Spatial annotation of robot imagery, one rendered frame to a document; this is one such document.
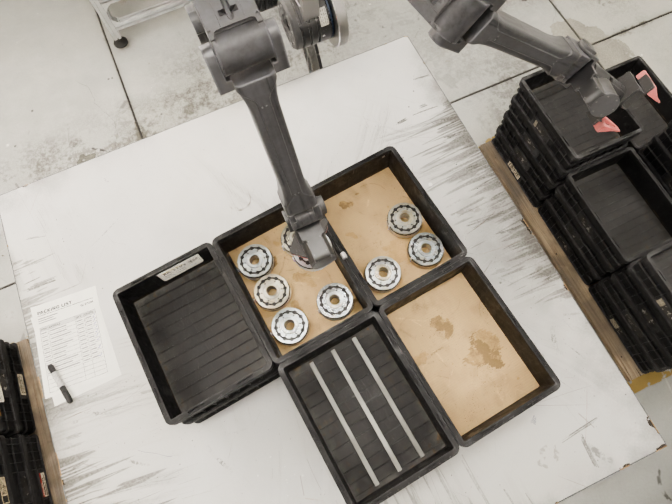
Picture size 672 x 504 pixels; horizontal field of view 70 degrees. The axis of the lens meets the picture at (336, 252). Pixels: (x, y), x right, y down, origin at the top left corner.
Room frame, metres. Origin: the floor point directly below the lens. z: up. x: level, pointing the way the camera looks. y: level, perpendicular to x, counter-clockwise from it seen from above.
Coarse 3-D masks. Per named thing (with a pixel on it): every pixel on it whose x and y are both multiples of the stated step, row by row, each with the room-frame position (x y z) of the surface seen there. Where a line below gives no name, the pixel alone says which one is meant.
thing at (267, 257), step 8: (248, 248) 0.50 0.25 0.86; (256, 248) 0.50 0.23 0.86; (264, 248) 0.50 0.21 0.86; (240, 256) 0.48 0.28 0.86; (264, 256) 0.47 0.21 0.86; (240, 264) 0.46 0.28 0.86; (264, 264) 0.45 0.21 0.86; (248, 272) 0.43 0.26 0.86; (256, 272) 0.43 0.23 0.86; (264, 272) 0.42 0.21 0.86
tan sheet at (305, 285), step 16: (256, 240) 0.54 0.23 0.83; (272, 240) 0.53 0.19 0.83; (288, 256) 0.47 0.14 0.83; (240, 272) 0.44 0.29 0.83; (272, 272) 0.43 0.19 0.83; (288, 272) 0.42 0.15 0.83; (304, 272) 0.42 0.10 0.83; (320, 272) 0.41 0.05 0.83; (336, 272) 0.41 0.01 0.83; (304, 288) 0.37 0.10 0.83; (320, 288) 0.37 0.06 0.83; (256, 304) 0.34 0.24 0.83; (288, 304) 0.33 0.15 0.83; (304, 304) 0.32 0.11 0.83; (336, 304) 0.31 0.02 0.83; (320, 320) 0.27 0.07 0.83
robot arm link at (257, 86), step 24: (216, 72) 0.46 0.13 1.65; (240, 72) 0.48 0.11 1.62; (264, 72) 0.47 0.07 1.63; (264, 96) 0.45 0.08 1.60; (264, 120) 0.44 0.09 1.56; (264, 144) 0.43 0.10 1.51; (288, 144) 0.43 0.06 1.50; (288, 168) 0.42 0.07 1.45; (288, 192) 0.40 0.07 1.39; (312, 192) 0.41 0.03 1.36; (288, 216) 0.38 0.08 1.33; (312, 216) 0.39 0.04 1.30
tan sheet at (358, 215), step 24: (360, 192) 0.66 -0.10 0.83; (384, 192) 0.65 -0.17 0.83; (336, 216) 0.58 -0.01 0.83; (360, 216) 0.58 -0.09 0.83; (384, 216) 0.57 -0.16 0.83; (360, 240) 0.50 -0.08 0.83; (384, 240) 0.49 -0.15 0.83; (408, 240) 0.48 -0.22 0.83; (360, 264) 0.42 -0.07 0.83; (408, 264) 0.41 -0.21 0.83
